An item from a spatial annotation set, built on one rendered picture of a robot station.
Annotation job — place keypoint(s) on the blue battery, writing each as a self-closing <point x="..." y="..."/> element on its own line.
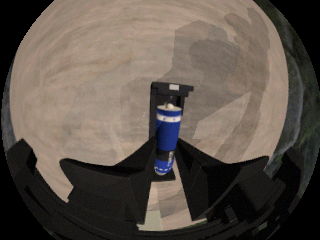
<point x="166" y="134"/>

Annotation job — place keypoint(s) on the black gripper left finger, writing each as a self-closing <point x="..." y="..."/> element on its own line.
<point x="129" y="180"/>

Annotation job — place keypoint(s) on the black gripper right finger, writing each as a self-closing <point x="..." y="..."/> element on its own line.
<point x="207" y="180"/>

